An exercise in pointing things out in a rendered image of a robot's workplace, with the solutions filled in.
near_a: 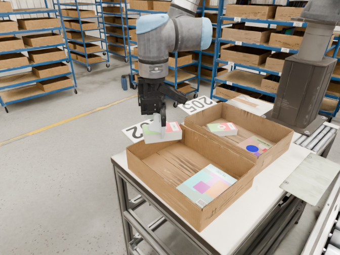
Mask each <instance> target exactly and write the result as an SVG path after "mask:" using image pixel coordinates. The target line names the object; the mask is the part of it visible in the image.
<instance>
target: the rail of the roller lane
mask: <svg viewBox="0 0 340 255"><path fill-rule="evenodd" d="M339 209H340V174H339V176H338V178H337V180H336V182H335V184H334V186H333V188H332V191H331V193H330V195H329V197H328V199H327V201H326V203H325V205H324V207H323V209H322V211H321V213H320V215H319V218H318V220H317V222H316V224H315V226H314V228H313V230H312V232H311V234H310V236H309V238H308V240H307V242H306V245H305V247H304V249H303V251H302V253H301V255H321V254H322V251H323V249H324V246H325V244H326V241H327V239H328V236H329V233H330V231H331V228H332V226H333V223H334V221H335V219H336V216H337V214H338V211H339Z"/></svg>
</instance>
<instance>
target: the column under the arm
mask: <svg viewBox="0 0 340 255"><path fill-rule="evenodd" d="M336 63H337V59H336V58H331V57H324V56H323V58H322V60H321V61H311V60H304V59H300V58H298V57H297V54H295V55H292V56H290V57H287V58H285V61H284V65H283V69H282V73H281V77H280V81H279V86H278V89H277V93H276V97H275V101H274V105H273V108H272V109H271V110H269V111H268V112H266V113H264V114H263V115H261V117H264V118H266V119H269V120H271V121H274V122H276V123H279V124H281V125H283V126H286V127H288V128H291V129H293V130H294V132H296V133H298V134H301V135H304V136H306V137H309V136H310V135H312V134H313V133H314V132H315V131H316V130H317V129H318V128H319V127H320V126H321V125H322V124H323V123H324V122H325V121H326V120H327V119H328V118H326V117H325V116H320V115H318V112H319V109H320V107H321V104H322V101H323V98H324V96H325V93H326V90H327V88H328V85H329V82H330V79H331V77H332V74H333V71H334V68H335V66H336Z"/></svg>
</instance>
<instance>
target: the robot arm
mask: <svg viewBox="0 0 340 255"><path fill-rule="evenodd" d="M199 2H200V0H173V1H172V2H171V5H170V7H169V10H168V13H166V14H151V15H145V16H141V17H139V18H138V19H137V20H136V34H137V47H138V65H139V75H140V76H137V83H138V104H139V106H140V107H141V115H144V118H145V119H152V120H154V121H153V122H152V123H151V124H149V125H148V130H149V131H153V132H160V133H161V139H163V138H164V136H165V131H166V100H165V96H168V97H170V98H172V99H174V100H176V101H177V102H179V103H181V104H184V105H185V104H186V102H187V101H188V98H187V96H186V94H185V93H183V92H181V91H178V90H176V89H174V88H172V87H170V86H169V85H167V84H165V83H163V82H164V81H165V77H166V76H167V75H168V53H169V52H180V51H194V50H200V51H201V50H205V49H207V48H208V47H209V46H210V44H211V40H212V34H213V28H212V24H211V21H210V20H209V19H208V18H204V17H201V18H195V15H196V10H197V7H198V4H199ZM300 17H301V18H307V19H314V20H322V21H332V22H340V0H309V1H308V3H307V4H306V6H305V7H304V9H303V10H302V11H301V14H300ZM139 99H140V102H139Z"/></svg>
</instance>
